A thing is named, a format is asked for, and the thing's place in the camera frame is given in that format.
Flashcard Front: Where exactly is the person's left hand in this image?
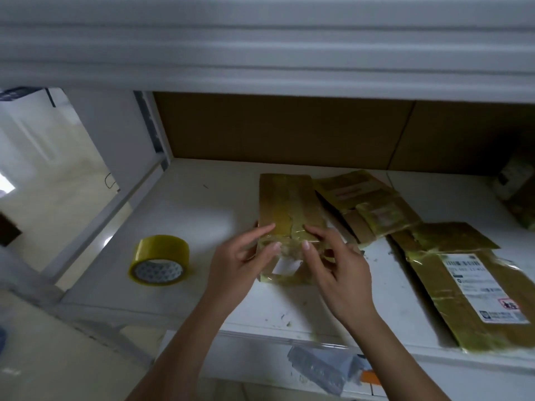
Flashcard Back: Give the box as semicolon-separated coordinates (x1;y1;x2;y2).
204;223;284;316

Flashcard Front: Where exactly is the person's right hand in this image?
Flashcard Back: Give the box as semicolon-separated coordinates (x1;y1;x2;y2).
301;225;379;326

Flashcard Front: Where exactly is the white metal shelf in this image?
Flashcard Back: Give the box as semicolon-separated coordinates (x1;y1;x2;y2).
0;0;535;401

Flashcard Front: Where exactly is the small taped carton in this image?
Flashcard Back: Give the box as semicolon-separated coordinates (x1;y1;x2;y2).
313;169;423;246

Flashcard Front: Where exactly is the wide barcode label cardboard box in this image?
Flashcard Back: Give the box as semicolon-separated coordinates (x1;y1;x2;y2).
255;173;329;286

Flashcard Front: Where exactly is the yellow tape roll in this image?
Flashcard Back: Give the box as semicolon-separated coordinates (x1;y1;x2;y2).
128;234;191;287

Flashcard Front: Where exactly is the stack of cardboard boxes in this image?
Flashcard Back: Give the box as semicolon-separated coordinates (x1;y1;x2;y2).
390;221;535;354

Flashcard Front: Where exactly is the person's right forearm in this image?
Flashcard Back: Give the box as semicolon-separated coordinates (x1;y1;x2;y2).
345;309;453;401

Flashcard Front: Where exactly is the person's left forearm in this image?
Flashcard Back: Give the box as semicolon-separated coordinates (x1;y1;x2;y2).
125;298;234;401

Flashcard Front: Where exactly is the dark brown cabinet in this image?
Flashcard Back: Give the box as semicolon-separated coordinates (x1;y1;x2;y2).
0;211;23;247

